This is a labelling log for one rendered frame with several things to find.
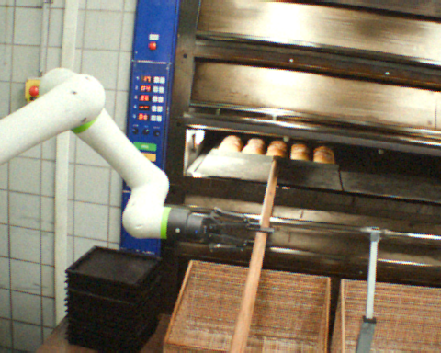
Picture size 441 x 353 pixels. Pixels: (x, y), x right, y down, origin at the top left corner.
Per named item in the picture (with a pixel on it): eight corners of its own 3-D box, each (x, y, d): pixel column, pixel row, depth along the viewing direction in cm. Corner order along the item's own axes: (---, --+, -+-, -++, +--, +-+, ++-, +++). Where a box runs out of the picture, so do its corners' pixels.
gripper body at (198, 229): (192, 208, 186) (224, 212, 185) (190, 235, 188) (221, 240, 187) (187, 216, 178) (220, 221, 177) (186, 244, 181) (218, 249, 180)
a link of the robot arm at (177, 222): (164, 244, 180) (166, 214, 177) (173, 232, 191) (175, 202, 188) (186, 247, 179) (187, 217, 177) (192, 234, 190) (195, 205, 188)
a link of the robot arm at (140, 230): (120, 243, 186) (116, 221, 177) (130, 210, 194) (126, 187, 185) (166, 250, 184) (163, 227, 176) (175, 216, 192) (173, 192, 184)
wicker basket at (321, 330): (184, 319, 256) (188, 257, 249) (321, 336, 250) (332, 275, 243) (158, 379, 209) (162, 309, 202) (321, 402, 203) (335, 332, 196)
